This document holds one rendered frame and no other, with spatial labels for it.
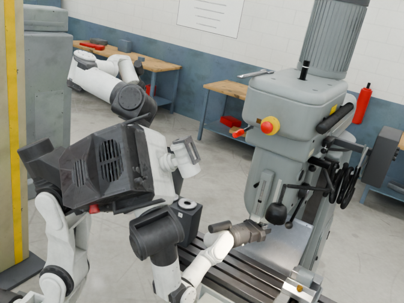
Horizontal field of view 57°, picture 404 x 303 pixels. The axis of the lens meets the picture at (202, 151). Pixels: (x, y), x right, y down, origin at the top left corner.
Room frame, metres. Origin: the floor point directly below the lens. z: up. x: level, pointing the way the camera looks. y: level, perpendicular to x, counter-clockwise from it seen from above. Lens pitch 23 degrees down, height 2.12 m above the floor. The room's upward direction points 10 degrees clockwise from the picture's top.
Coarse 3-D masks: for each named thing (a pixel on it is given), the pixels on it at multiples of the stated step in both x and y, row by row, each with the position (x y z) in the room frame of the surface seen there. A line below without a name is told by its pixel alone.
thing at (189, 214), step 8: (176, 200) 1.55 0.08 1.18; (184, 200) 1.55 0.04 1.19; (192, 200) 1.57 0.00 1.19; (176, 208) 1.49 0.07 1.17; (184, 208) 1.49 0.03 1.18; (192, 208) 1.50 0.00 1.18; (200, 208) 1.54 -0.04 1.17; (184, 216) 1.47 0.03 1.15; (192, 216) 1.46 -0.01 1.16; (200, 216) 1.56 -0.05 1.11; (184, 224) 1.46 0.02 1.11; (192, 224) 1.48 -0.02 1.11; (184, 232) 1.46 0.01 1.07; (192, 232) 1.49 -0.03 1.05; (184, 240) 1.46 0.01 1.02
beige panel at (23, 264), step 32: (0, 0) 2.11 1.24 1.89; (0, 32) 2.10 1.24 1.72; (0, 64) 2.09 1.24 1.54; (0, 96) 2.08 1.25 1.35; (0, 128) 2.07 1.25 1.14; (0, 160) 2.06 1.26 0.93; (0, 192) 2.05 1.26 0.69; (0, 224) 2.04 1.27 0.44; (0, 256) 2.03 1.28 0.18; (32, 256) 2.24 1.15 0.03
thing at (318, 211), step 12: (348, 132) 1.92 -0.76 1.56; (336, 156) 1.62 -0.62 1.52; (348, 156) 1.75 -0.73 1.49; (324, 180) 1.61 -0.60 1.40; (312, 204) 1.62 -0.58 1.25; (324, 204) 1.62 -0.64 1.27; (300, 216) 1.64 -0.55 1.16; (312, 216) 1.61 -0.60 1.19; (324, 216) 1.63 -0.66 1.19; (324, 228) 1.72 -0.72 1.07; (312, 240) 1.61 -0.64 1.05; (324, 240) 1.81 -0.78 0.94; (312, 252) 1.62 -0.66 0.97; (300, 264) 1.61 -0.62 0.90; (312, 264) 1.66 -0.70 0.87
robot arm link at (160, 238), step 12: (144, 228) 0.92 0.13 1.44; (156, 228) 0.92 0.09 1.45; (168, 228) 0.93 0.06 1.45; (144, 240) 0.88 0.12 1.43; (156, 240) 0.90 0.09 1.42; (168, 240) 0.92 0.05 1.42; (156, 252) 0.90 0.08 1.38; (168, 252) 0.92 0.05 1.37; (156, 264) 0.92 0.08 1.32; (168, 264) 0.92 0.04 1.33
